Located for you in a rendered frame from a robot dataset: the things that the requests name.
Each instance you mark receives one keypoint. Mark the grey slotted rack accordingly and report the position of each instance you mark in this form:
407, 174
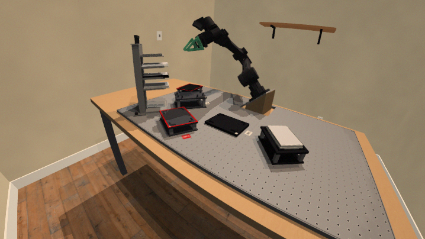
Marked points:
144, 106

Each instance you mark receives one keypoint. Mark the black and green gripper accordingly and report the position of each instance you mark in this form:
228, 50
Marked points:
199, 43

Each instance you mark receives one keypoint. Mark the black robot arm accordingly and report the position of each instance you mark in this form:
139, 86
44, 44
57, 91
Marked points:
248, 76

